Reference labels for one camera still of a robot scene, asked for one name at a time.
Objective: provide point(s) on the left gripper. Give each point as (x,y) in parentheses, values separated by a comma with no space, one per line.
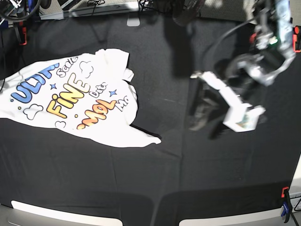
(240,117)

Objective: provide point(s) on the white printed t-shirt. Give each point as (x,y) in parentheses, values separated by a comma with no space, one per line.
(89,96)

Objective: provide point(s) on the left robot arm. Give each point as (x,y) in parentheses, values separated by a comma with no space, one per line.
(271,53)

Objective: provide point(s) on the black table cloth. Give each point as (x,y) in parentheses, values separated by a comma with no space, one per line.
(188,175)

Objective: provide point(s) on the orange blue clamp bottom right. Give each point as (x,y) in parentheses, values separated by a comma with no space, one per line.
(286,204)

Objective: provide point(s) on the orange clamp top right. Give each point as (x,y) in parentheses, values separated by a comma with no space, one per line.
(297,39)

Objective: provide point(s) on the silver monitor stand base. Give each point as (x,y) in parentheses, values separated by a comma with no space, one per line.
(133,19)

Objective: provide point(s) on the orange black clamp left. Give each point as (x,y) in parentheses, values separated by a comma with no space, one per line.
(21,32)

